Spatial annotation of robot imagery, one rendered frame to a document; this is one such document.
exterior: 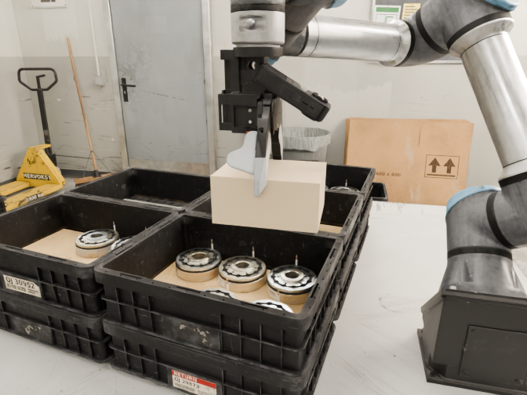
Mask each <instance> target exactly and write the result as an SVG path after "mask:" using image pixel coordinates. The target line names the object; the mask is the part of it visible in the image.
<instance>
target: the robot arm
mask: <svg viewBox="0 0 527 395"><path fill-rule="evenodd" d="M346 1H347V0H231V43H232V44H233V45H236V47H233V49H221V50H220V59H221V60H224V77H225V89H224V90H222V92H221V93H219V94H218V107H219V127H220V130H225V131H232V133H247V131H251V132H248V133H247V134H246V135H245V139H244V144H243V146H242V148H240V149H238V150H235V151H232V152H230V153H229V155H228V156H227V164H228V165H229V166H230V167H232V168H233V169H237V170H240V171H243V172H246V173H248V174H251V175H254V197H259V196H260V194H261V192H262V191H263V189H264V188H265V186H266V185H267V172H268V164H269V157H270V154H272V155H273V160H282V149H283V142H282V139H283V128H282V100H284V101H286V102H287V103H289V104H291V105H292V106H294V107H295V108H296V109H298V110H300V111H301V113H302V114H303V115H305V116H306V117H307V118H310V119H311V120H312V121H317V122H321V121H323V120H324V118H325V116H326V115H327V114H328V113H329V111H330V109H331V104H330V103H328V102H329V101H328V100H327V99H326V98H325V97H324V96H322V95H320V94H318V93H316V92H311V91H310V90H308V89H306V88H305V87H303V86H302V85H300V84H299V83H297V82H295V81H294V80H292V79H291V78H289V77H288V76H286V75H285V74H283V73H282V72H281V71H278V70H277V69H275V68H274V67H272V66H271V65H273V64H274V63H275V62H277V61H279V59H280V57H281V56H294V57H310V58H325V59H340V60H369V61H379V62H380V63H381V64H382V65H384V66H385V67H409V66H416V65H420V64H424V63H430V62H432V61H435V60H438V59H440V58H442V57H443V56H445V55H447V54H448V53H449V54H450V55H451V56H454V57H458V58H460V59H461V60H462V63H463V66H464V69H465V71H466V73H467V76H468V79H469V81H470V84H471V87H472V89H473V91H474V95H475V97H476V100H477V101H478V105H479V107H480V110H481V112H482V116H483V118H484V120H485V123H486V126H487V128H488V130H489V134H490V136H491V138H492V142H493V144H494V147H495V148H496V152H497V154H498V157H499V160H500V163H501V165H502V167H503V171H502V173H501V174H500V177H499V179H498V183H499V185H500V188H499V187H495V186H489V185H483V186H482V187H478V186H475V187H468V188H466V189H463V190H461V191H459V192H457V193H455V194H454V195H453V196H452V197H451V198H450V199H449V200H448V202H447V205H446V214H445V223H446V245H447V267H446V268H445V272H444V275H443V278H442V282H441V284H440V287H439V290H438V291H440V290H441V289H442V288H449V286H455V287H456V289H457V290H464V291H470V292H482V293H489V294H495V295H507V296H514V297H521V298H527V295H526V293H525V290H524V288H523V286H522V283H521V282H520V280H519V278H518V275H517V274H516V272H515V269H514V265H513V258H512V249H516V248H525V247H527V79H526V76H525V73H524V71H523V69H522V66H521V64H520V62H519V59H518V56H517V54H516V52H515V50H514V46H513V45H512V43H511V40H510V37H509V34H510V32H511V30H512V28H513V26H514V21H513V18H512V16H511V11H514V10H515V9H516V7H517V6H518V5H519V0H428V1H427V2H426V3H425V4H423V5H422V6H421V7H420V8H419V9H418V10H417V11H415V12H414V13H413V14H412V15H410V16H408V17H406V18H405V19H403V20H390V21H388V22H386V23H379V22H372V21H367V20H355V19H348V18H342V17H335V16H324V15H318V12H319V11H320V10H321V9H322V8H324V9H331V8H337V7H340V6H342V5H343V4H344V3H345V2H346ZM253 63H254V68H255V69H254V68H253ZM221 104H222V106H223V122H222V110H221Z"/></svg>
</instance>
